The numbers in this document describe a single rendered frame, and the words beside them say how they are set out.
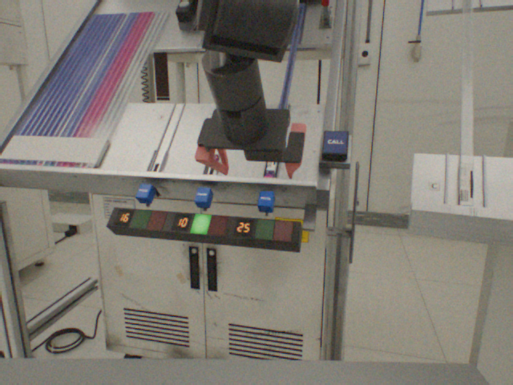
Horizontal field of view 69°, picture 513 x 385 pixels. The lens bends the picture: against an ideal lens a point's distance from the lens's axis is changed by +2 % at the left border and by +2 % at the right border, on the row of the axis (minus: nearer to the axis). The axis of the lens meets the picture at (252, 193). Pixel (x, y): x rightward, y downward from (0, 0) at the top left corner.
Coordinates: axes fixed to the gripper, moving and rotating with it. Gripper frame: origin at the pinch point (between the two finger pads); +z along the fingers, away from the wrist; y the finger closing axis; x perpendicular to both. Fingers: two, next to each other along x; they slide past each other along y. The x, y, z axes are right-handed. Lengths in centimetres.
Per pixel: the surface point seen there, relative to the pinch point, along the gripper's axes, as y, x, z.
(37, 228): 135, -31, 104
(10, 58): 135, -85, 45
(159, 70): 52, -65, 35
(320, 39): -5.1, -41.9, 8.7
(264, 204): 0.0, 1.2, 7.9
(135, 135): 29.0, -13.3, 9.0
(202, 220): 10.5, 4.0, 10.0
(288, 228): -4.1, 3.9, 10.0
